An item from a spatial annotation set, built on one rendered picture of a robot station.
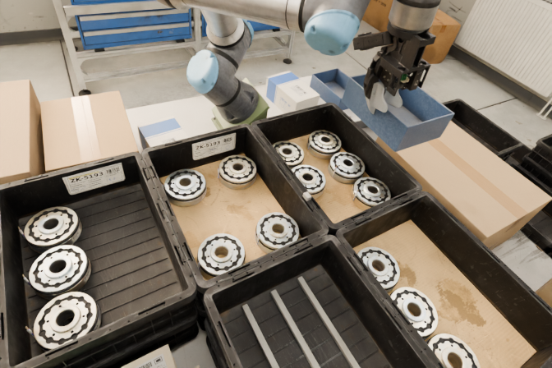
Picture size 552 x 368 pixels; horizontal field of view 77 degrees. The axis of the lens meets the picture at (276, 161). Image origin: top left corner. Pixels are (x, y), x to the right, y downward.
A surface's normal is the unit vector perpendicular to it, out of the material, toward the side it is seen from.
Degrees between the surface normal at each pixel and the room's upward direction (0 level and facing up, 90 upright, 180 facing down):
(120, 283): 0
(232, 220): 0
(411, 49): 96
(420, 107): 89
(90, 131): 0
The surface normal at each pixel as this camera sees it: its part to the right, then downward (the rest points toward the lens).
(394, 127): -0.87, 0.25
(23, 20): 0.47, 0.66
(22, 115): 0.13, -0.71
